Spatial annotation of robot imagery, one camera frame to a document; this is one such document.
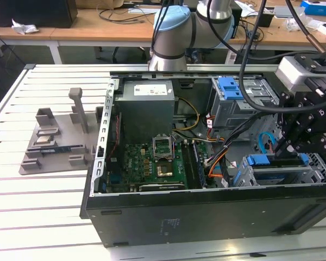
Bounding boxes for blue cardboard box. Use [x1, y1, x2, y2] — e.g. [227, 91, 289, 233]
[300, 0, 326, 16]

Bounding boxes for grey power supply unit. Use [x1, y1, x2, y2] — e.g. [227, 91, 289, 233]
[114, 80, 176, 145]

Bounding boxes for silver CPU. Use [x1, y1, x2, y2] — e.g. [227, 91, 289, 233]
[35, 134, 54, 145]

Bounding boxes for blue flat wire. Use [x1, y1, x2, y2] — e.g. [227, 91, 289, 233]
[258, 132, 278, 156]

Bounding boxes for grey disk bay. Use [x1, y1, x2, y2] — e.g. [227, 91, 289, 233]
[232, 153, 326, 189]

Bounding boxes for large black computer box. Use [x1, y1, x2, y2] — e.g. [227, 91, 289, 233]
[0, 0, 78, 29]

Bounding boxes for grey drive cage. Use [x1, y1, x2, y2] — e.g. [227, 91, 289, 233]
[208, 77, 282, 130]

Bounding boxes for yellow wire bundle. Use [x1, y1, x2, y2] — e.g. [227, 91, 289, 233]
[172, 97, 200, 134]

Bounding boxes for CPU socket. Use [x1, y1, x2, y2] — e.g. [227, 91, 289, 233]
[156, 162, 178, 178]

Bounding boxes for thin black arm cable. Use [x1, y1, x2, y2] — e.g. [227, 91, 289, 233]
[150, 0, 171, 57]

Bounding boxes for blue RAM stick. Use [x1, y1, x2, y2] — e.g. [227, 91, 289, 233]
[193, 141, 208, 189]
[27, 146, 73, 154]

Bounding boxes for green motherboard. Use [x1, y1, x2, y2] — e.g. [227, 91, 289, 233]
[102, 141, 207, 192]

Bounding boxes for small black box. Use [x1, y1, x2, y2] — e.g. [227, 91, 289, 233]
[229, 2, 244, 39]

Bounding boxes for hard disk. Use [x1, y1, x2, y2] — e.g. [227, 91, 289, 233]
[247, 152, 310, 187]

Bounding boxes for flat silver device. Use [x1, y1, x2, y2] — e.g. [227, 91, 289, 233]
[274, 5, 306, 19]

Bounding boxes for metal socket cover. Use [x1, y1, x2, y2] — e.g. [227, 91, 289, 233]
[151, 134, 174, 161]

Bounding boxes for locking lever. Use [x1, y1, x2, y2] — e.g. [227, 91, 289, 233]
[171, 134, 178, 161]

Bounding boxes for clear plastic bag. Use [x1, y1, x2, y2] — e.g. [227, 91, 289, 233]
[284, 13, 315, 32]

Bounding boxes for orange wire bundle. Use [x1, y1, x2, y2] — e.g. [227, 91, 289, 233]
[206, 152, 229, 179]

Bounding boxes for blue plastic latch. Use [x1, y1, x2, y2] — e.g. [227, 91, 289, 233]
[218, 77, 248, 101]

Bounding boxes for grey parts rack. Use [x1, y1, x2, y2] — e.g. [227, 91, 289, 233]
[18, 87, 99, 176]

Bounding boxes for black RAM slot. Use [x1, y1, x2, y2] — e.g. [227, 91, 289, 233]
[186, 141, 199, 190]
[181, 140, 193, 190]

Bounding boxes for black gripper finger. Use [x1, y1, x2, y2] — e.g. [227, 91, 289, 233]
[284, 108, 326, 159]
[274, 91, 303, 159]

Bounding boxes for black graphics card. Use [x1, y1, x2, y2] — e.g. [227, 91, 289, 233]
[138, 182, 186, 192]

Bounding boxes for thick black gripper cable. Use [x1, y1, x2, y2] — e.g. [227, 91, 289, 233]
[238, 0, 326, 114]

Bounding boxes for crumpled white paper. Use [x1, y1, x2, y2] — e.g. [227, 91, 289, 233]
[11, 18, 40, 35]

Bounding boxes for black cable bundle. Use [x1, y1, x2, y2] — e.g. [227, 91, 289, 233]
[205, 110, 278, 167]

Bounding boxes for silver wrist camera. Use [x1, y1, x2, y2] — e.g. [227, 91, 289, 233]
[276, 56, 314, 90]

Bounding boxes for wooden desk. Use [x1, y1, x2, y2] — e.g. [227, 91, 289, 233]
[0, 7, 326, 65]

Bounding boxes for black open PC case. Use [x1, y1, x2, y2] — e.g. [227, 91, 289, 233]
[80, 71, 326, 248]

